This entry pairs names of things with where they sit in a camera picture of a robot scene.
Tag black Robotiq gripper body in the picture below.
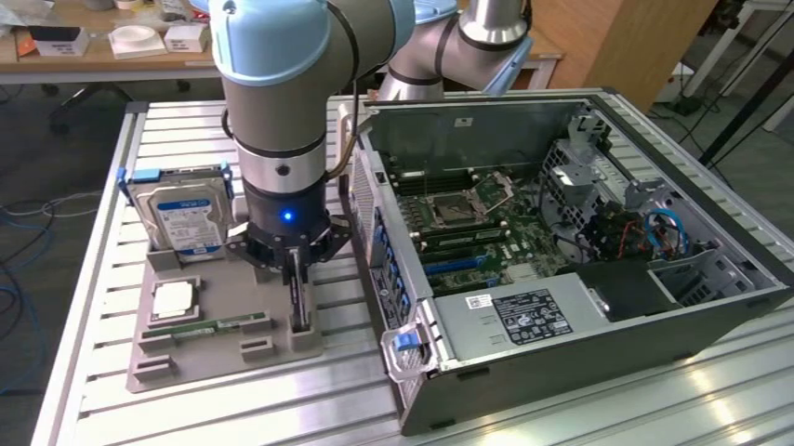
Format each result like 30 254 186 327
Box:
240 178 333 271

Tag grey power supply unit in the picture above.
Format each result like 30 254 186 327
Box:
431 271 612 374

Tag hard disk with blue bracket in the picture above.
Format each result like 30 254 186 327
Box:
114 160 240 257

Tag white cardboard box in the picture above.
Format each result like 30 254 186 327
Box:
162 23 210 54

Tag blue slot retainer tabs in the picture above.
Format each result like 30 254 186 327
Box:
369 207 412 320

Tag black RAM slot row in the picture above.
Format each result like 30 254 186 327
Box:
394 167 475 195

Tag blue expansion slot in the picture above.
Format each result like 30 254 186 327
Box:
422 256 488 277

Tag Nvidia graphics card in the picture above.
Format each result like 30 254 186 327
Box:
284 253 312 336

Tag white bin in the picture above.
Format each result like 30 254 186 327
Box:
655 61 696 106

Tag silver perforated drive cage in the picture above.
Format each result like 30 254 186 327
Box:
537 111 631 233

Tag black plastic shroud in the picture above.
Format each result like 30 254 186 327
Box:
579 258 681 324

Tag black open PC case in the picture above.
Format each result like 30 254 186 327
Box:
333 87 794 438

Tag silver disk bay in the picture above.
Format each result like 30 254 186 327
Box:
647 245 771 310

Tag wooden cabinet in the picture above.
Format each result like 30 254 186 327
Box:
532 0 721 113

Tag red and black wire bundle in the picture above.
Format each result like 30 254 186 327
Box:
588 208 656 262

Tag blue case latch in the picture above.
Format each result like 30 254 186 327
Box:
392 331 424 358

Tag metal socket cover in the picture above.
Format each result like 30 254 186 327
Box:
469 169 517 200

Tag black office chair base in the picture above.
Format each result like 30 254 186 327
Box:
44 82 134 136

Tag wooden desk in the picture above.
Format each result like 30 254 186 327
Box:
0 0 567 87

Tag white square dish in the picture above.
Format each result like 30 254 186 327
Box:
106 25 169 60

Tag silver CPU chip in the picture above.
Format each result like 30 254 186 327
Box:
150 281 196 321

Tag blue floor cable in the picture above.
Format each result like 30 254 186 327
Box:
0 203 62 396

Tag green Dell motherboard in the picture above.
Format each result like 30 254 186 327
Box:
386 160 585 298

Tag white box with black lid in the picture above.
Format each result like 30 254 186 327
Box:
26 25 93 58

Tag grey parts rack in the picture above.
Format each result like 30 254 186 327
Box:
122 199 325 396

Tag white floor cable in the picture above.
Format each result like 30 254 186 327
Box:
0 190 98 217

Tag black installed RAM stick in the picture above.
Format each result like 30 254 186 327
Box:
418 226 504 246

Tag CPU socket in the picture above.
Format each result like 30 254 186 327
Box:
427 189 480 225

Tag green RAM stick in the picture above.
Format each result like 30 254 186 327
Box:
141 313 273 339

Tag black tripod pole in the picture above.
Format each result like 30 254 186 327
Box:
697 18 794 164

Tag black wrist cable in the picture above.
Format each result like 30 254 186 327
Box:
326 27 373 180

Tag blue data wire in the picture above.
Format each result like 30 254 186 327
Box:
643 208 693 257

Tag white side table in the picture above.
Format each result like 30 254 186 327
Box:
680 0 794 132

